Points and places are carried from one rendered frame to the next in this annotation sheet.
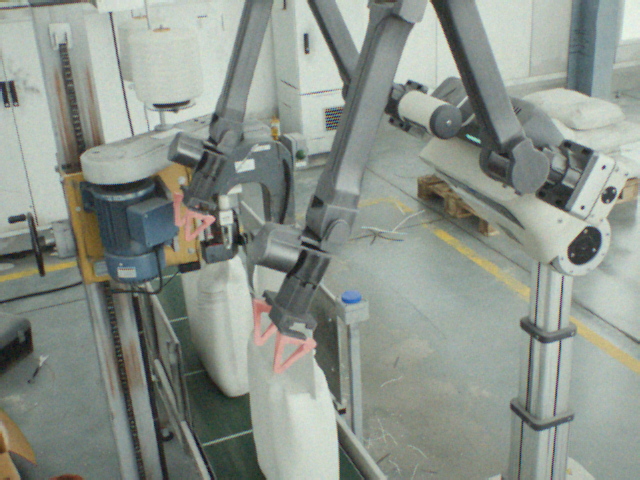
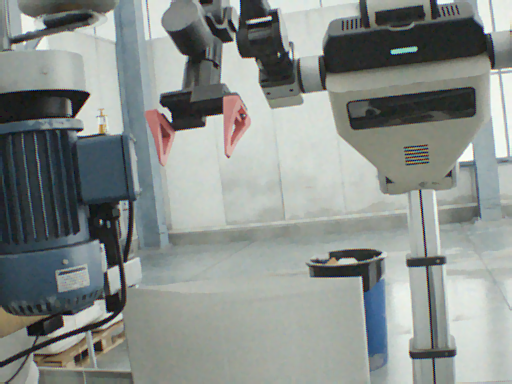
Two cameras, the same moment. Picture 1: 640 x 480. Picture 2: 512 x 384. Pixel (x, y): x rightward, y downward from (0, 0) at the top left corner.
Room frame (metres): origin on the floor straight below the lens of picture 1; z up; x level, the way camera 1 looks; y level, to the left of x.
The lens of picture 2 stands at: (1.15, 0.89, 1.24)
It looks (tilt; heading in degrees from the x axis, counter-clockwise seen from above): 3 degrees down; 306
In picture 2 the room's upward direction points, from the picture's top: 7 degrees counter-clockwise
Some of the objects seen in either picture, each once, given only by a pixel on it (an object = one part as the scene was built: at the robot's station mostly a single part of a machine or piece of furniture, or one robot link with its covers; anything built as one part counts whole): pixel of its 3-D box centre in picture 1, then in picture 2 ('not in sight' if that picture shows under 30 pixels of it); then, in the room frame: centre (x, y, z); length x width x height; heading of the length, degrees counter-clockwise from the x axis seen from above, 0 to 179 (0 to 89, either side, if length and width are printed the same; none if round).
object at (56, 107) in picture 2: (122, 178); (27, 114); (1.84, 0.47, 1.35); 0.12 x 0.12 x 0.04
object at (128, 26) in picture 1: (145, 48); not in sight; (2.14, 0.44, 1.61); 0.15 x 0.14 x 0.17; 21
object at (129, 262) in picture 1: (131, 231); (40, 216); (1.84, 0.47, 1.21); 0.15 x 0.15 x 0.25
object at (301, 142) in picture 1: (295, 151); not in sight; (2.17, 0.05, 1.29); 0.08 x 0.05 x 0.09; 21
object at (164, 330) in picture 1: (151, 323); not in sight; (2.55, 0.64, 0.54); 1.05 x 0.02 x 0.41; 21
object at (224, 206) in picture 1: (226, 221); not in sight; (2.02, 0.25, 1.14); 0.05 x 0.04 x 0.16; 111
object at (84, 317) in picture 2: not in sight; (56, 321); (4.62, -1.21, 0.32); 0.66 x 0.43 x 0.15; 113
